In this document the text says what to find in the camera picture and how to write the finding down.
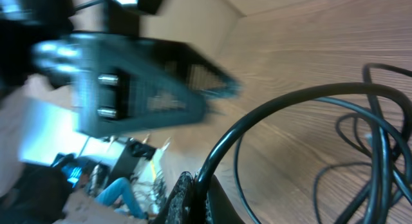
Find background clutter equipment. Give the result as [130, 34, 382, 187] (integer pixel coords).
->
[52, 134, 171, 217]

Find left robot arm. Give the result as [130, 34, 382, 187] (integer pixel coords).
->
[1, 0, 240, 138]

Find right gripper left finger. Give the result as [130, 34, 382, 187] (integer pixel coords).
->
[151, 171, 194, 224]

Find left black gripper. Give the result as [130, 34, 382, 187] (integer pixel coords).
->
[32, 32, 241, 137]

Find black USB cable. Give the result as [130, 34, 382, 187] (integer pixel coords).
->
[192, 62, 412, 224]

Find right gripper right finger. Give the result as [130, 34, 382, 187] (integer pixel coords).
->
[205, 175, 245, 224]

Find person in blue jeans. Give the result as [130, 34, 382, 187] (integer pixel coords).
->
[95, 178, 149, 219]

